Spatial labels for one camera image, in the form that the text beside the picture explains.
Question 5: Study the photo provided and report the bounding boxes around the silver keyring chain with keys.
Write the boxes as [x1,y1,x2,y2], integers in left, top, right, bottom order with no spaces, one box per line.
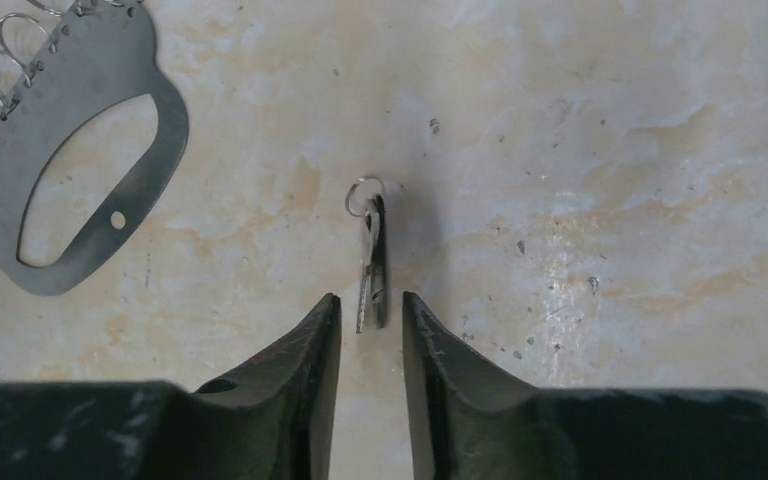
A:
[0,0,191,297]

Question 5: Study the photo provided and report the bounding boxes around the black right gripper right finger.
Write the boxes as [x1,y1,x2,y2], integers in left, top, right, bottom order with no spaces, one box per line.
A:
[402,292,768,479]

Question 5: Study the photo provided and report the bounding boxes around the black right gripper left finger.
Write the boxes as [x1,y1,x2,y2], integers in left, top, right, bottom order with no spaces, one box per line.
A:
[0,294,341,479]

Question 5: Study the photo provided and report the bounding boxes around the silver keys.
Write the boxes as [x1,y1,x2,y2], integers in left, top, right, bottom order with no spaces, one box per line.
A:
[344,175,390,335]

